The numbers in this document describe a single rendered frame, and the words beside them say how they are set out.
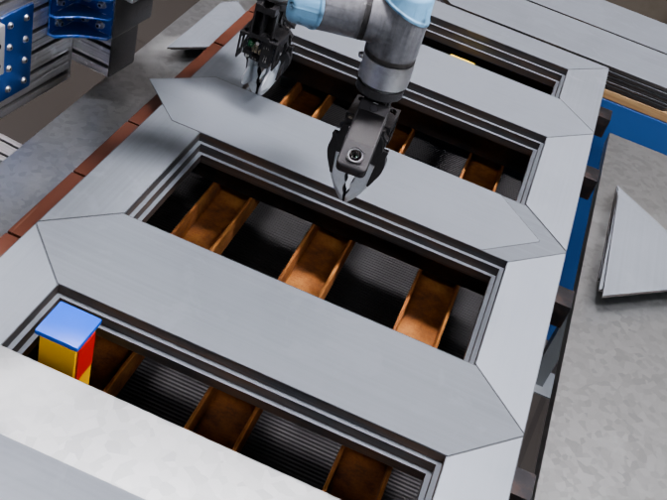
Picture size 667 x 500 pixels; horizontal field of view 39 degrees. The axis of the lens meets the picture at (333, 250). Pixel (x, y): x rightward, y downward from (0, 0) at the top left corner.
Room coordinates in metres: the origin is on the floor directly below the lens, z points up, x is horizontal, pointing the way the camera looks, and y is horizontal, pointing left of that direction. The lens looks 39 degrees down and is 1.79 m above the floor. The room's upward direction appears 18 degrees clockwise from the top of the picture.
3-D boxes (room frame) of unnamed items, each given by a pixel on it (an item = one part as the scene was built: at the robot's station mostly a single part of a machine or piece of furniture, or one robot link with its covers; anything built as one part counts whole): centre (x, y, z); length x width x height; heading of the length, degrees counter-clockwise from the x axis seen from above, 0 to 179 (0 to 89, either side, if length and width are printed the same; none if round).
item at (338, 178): (1.23, 0.02, 0.96); 0.06 x 0.03 x 0.09; 174
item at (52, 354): (0.81, 0.29, 0.78); 0.05 x 0.05 x 0.19; 83
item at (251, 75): (1.49, 0.24, 0.90); 0.06 x 0.03 x 0.09; 173
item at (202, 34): (1.99, 0.40, 0.70); 0.39 x 0.12 x 0.04; 173
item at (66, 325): (0.81, 0.29, 0.88); 0.06 x 0.06 x 0.02; 83
